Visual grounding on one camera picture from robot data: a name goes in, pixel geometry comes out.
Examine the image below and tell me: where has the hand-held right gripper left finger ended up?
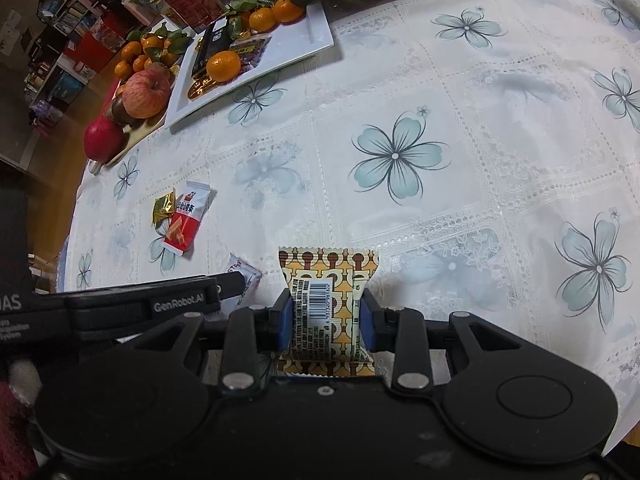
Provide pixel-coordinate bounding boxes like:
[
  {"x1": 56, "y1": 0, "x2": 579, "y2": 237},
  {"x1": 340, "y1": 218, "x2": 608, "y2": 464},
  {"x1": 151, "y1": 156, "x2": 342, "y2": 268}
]
[{"x1": 120, "y1": 292, "x2": 293, "y2": 394}]

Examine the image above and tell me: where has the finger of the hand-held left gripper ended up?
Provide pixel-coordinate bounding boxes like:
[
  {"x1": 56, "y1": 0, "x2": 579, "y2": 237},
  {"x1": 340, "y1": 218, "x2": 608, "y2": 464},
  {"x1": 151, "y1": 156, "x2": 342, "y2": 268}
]
[{"x1": 216, "y1": 271, "x2": 251, "y2": 317}]

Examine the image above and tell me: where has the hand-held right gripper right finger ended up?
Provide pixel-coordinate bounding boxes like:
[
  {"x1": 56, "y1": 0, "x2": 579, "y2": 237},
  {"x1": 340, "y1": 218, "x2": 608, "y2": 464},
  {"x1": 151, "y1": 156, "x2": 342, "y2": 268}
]
[{"x1": 357, "y1": 287, "x2": 524, "y2": 393}]

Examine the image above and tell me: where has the white lettered snack packet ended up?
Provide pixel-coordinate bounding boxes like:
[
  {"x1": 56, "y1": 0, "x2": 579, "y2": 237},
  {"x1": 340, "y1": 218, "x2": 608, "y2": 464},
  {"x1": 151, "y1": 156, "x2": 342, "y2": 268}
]
[{"x1": 227, "y1": 252, "x2": 263, "y2": 313}]

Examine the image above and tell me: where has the beige patterned snack packet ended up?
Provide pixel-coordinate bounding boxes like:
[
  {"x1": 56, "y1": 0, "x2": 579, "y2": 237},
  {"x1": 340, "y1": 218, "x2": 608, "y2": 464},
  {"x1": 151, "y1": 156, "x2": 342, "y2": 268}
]
[{"x1": 277, "y1": 246, "x2": 382, "y2": 377}]

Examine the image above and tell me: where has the red white snack packet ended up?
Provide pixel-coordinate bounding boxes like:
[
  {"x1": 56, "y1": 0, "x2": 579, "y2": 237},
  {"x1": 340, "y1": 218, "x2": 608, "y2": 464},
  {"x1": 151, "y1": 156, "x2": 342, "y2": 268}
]
[{"x1": 162, "y1": 182, "x2": 217, "y2": 257}]

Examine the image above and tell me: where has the person's left forearm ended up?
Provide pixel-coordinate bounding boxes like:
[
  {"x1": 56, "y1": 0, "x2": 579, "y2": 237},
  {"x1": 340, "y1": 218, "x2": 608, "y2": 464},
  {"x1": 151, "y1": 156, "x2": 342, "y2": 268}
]
[{"x1": 0, "y1": 360, "x2": 43, "y2": 480}]

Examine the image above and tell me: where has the dark red round fruit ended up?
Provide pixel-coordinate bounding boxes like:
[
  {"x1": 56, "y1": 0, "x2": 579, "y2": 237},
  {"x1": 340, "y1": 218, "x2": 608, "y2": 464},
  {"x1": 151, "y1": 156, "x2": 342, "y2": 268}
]
[{"x1": 83, "y1": 116, "x2": 126, "y2": 162}]

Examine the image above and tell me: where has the wooden fruit tray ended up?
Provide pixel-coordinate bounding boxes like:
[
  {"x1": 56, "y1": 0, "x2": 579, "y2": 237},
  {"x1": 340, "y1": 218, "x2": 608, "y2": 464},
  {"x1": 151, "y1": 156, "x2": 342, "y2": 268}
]
[{"x1": 87, "y1": 20, "x2": 183, "y2": 168}]

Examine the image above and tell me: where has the gold foil candy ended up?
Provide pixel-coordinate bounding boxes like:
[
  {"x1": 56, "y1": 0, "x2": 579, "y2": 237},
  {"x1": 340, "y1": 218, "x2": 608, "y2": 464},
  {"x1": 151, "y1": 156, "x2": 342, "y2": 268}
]
[{"x1": 187, "y1": 76, "x2": 217, "y2": 101}]

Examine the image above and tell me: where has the brown round fruit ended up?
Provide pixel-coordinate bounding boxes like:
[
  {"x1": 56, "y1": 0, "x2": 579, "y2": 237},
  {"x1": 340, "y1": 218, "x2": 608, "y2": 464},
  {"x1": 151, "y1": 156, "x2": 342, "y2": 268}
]
[{"x1": 110, "y1": 95, "x2": 143, "y2": 128}]

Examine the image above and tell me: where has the striped red apple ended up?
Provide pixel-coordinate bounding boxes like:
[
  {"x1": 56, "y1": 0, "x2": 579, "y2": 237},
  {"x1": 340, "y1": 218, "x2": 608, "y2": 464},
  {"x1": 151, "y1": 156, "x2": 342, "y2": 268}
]
[{"x1": 122, "y1": 70, "x2": 172, "y2": 119}]

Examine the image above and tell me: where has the tangerine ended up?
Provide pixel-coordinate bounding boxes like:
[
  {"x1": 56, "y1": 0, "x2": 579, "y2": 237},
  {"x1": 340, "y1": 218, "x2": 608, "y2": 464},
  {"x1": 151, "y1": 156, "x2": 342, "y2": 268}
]
[
  {"x1": 272, "y1": 0, "x2": 306, "y2": 23},
  {"x1": 248, "y1": 7, "x2": 278, "y2": 32},
  {"x1": 206, "y1": 50, "x2": 242, "y2": 83}
]

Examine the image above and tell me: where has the purple snack packet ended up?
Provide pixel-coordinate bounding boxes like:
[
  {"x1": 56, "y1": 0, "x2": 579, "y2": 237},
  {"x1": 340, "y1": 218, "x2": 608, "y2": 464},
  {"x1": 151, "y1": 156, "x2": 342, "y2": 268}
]
[{"x1": 234, "y1": 35, "x2": 271, "y2": 68}]

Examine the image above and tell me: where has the black snack packet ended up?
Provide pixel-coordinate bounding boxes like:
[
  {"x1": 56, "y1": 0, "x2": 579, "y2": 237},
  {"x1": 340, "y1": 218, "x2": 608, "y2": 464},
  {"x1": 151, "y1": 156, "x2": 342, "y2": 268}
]
[{"x1": 191, "y1": 22, "x2": 232, "y2": 80}]

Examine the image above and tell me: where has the floral white tablecloth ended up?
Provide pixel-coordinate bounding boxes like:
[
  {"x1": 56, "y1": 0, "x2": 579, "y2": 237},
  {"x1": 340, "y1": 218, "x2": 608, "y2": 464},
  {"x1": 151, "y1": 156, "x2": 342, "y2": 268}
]
[{"x1": 55, "y1": 0, "x2": 640, "y2": 461}]

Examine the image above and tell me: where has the white rectangular plate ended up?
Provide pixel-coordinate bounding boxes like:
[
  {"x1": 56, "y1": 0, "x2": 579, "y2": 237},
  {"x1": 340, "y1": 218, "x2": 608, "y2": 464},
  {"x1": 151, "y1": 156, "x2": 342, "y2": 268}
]
[{"x1": 164, "y1": 0, "x2": 335, "y2": 131}]

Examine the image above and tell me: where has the pile of leafy tangerines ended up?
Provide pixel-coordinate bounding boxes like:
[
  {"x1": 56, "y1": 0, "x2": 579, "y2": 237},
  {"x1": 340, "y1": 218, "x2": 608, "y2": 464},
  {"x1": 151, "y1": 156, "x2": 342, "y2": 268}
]
[{"x1": 114, "y1": 22, "x2": 196, "y2": 81}]

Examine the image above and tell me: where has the cluttered shelf unit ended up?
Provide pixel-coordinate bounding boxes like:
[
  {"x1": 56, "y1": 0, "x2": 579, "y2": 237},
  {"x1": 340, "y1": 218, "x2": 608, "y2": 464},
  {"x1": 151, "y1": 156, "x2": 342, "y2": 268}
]
[{"x1": 22, "y1": 0, "x2": 166, "y2": 128}]

